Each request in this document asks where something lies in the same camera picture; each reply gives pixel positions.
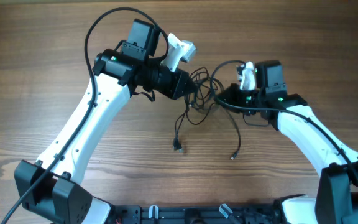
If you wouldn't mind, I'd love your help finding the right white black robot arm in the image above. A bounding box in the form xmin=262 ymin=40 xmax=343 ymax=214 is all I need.
xmin=213 ymin=60 xmax=358 ymax=223

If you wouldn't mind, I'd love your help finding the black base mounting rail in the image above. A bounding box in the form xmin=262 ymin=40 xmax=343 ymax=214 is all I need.
xmin=106 ymin=204 xmax=282 ymax=224

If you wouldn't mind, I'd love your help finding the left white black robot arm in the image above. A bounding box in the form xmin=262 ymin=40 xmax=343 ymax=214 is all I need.
xmin=14 ymin=19 xmax=196 ymax=224

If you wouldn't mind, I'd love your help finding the black usb cable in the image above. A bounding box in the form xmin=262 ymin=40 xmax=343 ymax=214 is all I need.
xmin=190 ymin=67 xmax=242 ymax=161

